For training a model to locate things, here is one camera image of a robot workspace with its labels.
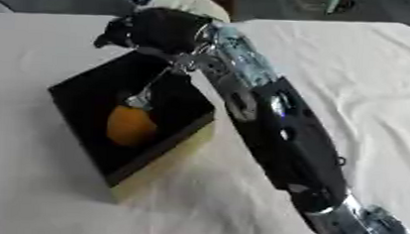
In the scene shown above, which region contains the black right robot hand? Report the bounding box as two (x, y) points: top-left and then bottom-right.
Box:
(88, 3), (217, 114)

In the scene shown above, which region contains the tan cardboard box black inside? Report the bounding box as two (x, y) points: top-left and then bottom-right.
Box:
(42, 46), (222, 207)

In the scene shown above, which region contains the orange toy fruit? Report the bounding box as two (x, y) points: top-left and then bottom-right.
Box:
(105, 104), (160, 149)

